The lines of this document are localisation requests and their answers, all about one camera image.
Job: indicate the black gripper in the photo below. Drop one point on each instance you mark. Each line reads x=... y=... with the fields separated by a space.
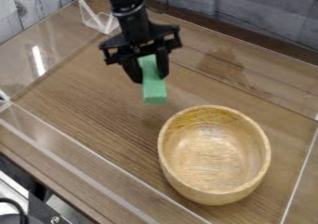
x=142 y=38

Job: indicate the green rectangular block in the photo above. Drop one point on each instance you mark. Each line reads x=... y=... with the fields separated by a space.
x=154 y=85

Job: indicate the wooden bowl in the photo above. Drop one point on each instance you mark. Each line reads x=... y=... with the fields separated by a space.
x=214 y=154

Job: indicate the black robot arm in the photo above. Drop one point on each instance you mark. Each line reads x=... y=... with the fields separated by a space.
x=142 y=38

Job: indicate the clear acrylic corner bracket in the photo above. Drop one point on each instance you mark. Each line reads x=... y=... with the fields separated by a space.
x=102 y=22

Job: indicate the clear acrylic enclosure walls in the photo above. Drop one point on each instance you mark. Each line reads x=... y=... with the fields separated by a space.
x=77 y=129

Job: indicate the black metal mount bracket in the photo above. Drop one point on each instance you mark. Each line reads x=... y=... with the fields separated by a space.
x=40 y=213

